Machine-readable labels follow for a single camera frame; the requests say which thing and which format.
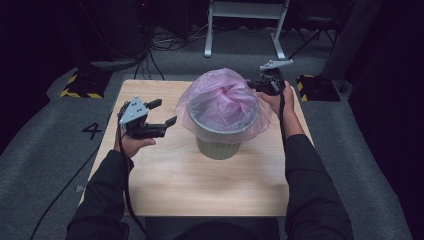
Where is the pink plastic bag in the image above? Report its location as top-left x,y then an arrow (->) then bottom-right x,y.
173,67 -> 274,145

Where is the bundle of black cables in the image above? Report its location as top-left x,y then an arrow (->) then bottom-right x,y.
132,0 -> 215,82

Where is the white metal stand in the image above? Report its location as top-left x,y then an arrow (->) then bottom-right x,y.
203,0 -> 291,62

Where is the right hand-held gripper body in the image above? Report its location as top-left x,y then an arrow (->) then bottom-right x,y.
255,58 -> 295,97

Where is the green plastic bin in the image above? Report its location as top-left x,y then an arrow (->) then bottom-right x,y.
187,99 -> 262,161

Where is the person's right hand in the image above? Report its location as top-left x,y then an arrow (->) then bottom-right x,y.
258,81 -> 297,118

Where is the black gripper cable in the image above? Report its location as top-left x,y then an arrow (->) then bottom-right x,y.
277,78 -> 289,150
116,109 -> 149,238

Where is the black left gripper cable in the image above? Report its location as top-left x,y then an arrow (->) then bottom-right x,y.
116,109 -> 149,238

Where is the person's left hand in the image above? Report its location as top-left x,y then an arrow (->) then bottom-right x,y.
113,124 -> 157,159

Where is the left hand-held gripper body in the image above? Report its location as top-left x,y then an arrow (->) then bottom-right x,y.
117,95 -> 155,141

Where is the black tripod stand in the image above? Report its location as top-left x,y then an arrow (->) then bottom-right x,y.
287,13 -> 338,61

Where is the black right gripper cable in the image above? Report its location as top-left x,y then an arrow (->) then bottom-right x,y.
277,78 -> 289,150

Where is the black floor cable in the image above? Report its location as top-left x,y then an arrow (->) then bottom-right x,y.
29,111 -> 113,240

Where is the black yellow striped base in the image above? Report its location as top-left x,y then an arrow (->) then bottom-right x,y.
296,74 -> 342,103
59,69 -> 113,100

